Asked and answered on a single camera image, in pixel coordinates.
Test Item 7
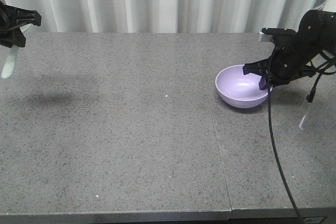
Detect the white pleated curtain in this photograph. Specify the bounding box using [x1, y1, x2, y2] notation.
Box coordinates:
[0, 0, 336, 34]

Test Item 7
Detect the white rice cooker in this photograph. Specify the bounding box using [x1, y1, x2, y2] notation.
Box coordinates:
[314, 0, 336, 13]

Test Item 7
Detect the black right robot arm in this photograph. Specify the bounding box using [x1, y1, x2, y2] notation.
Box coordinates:
[243, 9, 335, 90]

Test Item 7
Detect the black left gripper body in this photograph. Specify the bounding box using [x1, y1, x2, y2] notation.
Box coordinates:
[1, 2, 17, 35]

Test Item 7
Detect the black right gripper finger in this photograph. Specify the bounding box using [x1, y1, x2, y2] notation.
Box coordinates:
[259, 76, 274, 90]
[243, 60, 271, 75]

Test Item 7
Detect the pale green plastic spoon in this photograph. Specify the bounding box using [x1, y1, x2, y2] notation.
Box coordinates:
[1, 23, 33, 80]

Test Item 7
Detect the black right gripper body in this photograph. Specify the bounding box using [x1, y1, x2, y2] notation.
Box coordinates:
[267, 31, 317, 87]

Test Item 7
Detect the purple plastic bowl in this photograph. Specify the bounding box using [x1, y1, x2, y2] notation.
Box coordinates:
[215, 65, 268, 109]

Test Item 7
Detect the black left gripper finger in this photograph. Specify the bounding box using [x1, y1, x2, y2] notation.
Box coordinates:
[0, 28, 26, 48]
[12, 7, 41, 29]

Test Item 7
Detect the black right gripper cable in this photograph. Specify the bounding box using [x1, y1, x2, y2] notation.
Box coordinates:
[267, 48, 307, 224]

